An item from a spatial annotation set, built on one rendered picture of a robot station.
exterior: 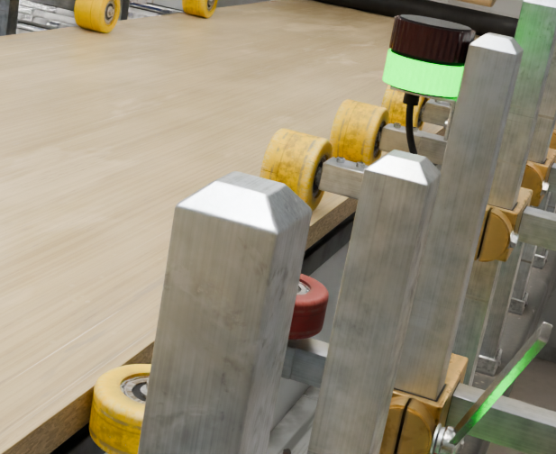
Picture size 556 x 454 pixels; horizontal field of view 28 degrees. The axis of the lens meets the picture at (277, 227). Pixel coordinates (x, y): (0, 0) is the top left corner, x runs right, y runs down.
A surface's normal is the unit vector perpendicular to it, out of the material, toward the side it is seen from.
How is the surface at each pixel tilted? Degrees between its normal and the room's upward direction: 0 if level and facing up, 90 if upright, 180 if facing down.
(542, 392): 0
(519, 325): 0
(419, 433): 90
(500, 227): 90
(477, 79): 90
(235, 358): 90
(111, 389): 0
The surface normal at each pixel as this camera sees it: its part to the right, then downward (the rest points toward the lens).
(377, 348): -0.33, 0.23
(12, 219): 0.17, -0.94
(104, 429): -0.66, 0.11
